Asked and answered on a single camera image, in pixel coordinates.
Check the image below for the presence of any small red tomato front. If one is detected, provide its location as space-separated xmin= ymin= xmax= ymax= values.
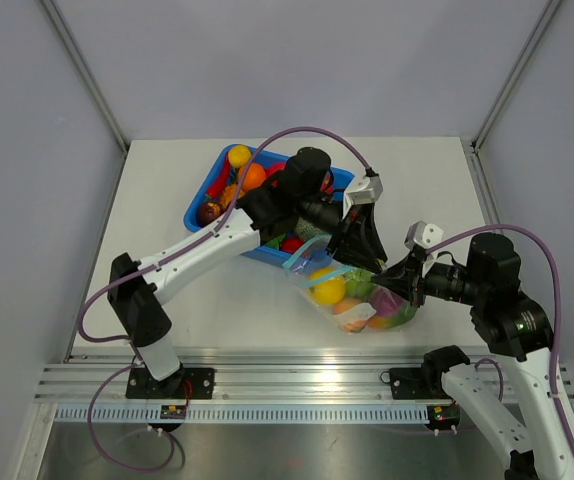
xmin=280 ymin=237 xmax=304 ymax=255

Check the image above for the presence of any purple onion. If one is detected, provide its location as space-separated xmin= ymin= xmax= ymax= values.
xmin=369 ymin=289 xmax=404 ymax=318

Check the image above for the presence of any yellow apple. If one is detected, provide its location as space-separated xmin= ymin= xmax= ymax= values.
xmin=308 ymin=267 xmax=346 ymax=307

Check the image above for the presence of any orange fruit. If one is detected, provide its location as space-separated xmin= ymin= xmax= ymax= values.
xmin=237 ymin=163 xmax=267 ymax=192

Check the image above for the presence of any left aluminium frame post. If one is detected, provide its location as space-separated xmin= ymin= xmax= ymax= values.
xmin=37 ymin=0 xmax=130 ymax=158

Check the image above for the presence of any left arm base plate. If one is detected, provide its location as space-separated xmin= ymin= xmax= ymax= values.
xmin=125 ymin=367 xmax=216 ymax=400

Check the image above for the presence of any orange corn cob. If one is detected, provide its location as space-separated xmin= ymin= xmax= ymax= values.
xmin=218 ymin=184 xmax=245 ymax=211

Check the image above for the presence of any white slotted cable duct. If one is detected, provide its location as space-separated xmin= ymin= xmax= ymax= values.
xmin=55 ymin=404 xmax=429 ymax=425

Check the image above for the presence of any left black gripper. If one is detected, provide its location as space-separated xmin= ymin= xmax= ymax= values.
xmin=296 ymin=193 xmax=387 ymax=274

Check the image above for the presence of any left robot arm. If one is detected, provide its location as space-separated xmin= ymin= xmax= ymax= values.
xmin=107 ymin=147 xmax=387 ymax=398

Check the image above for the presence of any red chili pepper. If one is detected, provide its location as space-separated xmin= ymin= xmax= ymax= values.
xmin=206 ymin=155 xmax=231 ymax=200

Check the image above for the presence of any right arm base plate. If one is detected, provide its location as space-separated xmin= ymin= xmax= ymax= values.
xmin=378 ymin=367 xmax=453 ymax=401

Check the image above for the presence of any green apple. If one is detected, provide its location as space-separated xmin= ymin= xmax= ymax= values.
xmin=393 ymin=301 xmax=417 ymax=327

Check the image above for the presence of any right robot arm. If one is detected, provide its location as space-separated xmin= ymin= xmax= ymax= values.
xmin=373 ymin=222 xmax=574 ymax=479

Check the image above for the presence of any clear zip top bag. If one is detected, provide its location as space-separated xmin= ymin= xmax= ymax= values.
xmin=282 ymin=235 xmax=416 ymax=334

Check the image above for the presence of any dark red apple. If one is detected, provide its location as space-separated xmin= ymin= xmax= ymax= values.
xmin=196 ymin=201 xmax=223 ymax=227

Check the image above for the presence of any netted cantaloupe melon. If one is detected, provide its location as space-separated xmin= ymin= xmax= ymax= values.
xmin=294 ymin=218 xmax=326 ymax=242

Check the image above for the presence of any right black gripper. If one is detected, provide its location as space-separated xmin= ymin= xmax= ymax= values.
xmin=372 ymin=247 xmax=487 ymax=306

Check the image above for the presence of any orange peach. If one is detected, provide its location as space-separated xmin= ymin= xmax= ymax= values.
xmin=332 ymin=298 xmax=376 ymax=333

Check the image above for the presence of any yellow lemon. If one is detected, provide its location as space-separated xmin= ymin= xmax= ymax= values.
xmin=227 ymin=145 xmax=251 ymax=169

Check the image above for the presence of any aluminium mounting rail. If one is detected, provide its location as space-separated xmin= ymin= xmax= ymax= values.
xmin=34 ymin=347 xmax=574 ymax=406

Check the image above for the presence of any right aluminium frame post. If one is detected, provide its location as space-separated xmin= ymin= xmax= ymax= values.
xmin=471 ymin=0 xmax=566 ymax=154

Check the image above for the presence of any striped green watermelon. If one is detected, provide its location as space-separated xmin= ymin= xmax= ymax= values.
xmin=344 ymin=269 xmax=374 ymax=301

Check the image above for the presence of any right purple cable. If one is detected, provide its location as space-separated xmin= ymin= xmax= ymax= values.
xmin=424 ymin=224 xmax=574 ymax=476

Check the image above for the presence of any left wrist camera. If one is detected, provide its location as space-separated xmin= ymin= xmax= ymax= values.
xmin=343 ymin=169 xmax=383 ymax=216

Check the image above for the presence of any green lettuce leaf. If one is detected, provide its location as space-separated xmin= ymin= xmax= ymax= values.
xmin=266 ymin=238 xmax=281 ymax=250

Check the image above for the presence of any blue plastic bin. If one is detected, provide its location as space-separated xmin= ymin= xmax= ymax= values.
xmin=184 ymin=145 xmax=354 ymax=267

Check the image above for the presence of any aluminium frame post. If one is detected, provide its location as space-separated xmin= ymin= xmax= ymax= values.
xmin=37 ymin=0 xmax=130 ymax=158
xmin=471 ymin=0 xmax=566 ymax=154

